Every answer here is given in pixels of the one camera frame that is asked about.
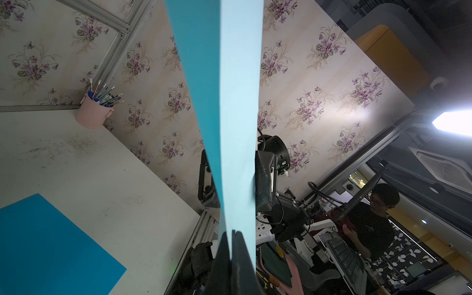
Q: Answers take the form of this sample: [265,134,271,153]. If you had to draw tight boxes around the pink pen cup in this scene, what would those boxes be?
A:
[76,91,114,129]

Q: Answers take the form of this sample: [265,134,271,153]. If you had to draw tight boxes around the pens in cup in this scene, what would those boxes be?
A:
[86,79,123,108]

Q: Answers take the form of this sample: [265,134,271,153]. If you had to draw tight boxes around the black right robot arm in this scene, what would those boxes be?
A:
[255,133,309,246]

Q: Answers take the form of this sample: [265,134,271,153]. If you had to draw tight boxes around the dark blue paper sheet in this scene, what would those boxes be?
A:
[1,194,127,295]

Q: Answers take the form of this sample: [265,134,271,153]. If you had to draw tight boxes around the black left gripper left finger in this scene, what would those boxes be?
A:
[204,232,232,295]

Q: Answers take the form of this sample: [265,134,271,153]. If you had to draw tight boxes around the seated person in black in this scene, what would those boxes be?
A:
[338,183,400,261]

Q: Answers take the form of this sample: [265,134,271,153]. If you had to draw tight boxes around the light blue paper sheet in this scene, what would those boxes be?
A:
[165,1,264,260]

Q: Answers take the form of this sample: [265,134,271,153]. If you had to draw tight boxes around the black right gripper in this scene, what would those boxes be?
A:
[197,135,291,213]

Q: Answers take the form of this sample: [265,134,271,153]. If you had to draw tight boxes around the aluminium mounting rail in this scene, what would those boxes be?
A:
[165,209,219,295]

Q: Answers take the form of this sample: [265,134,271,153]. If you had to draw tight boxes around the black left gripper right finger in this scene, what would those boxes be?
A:
[231,231,264,295]

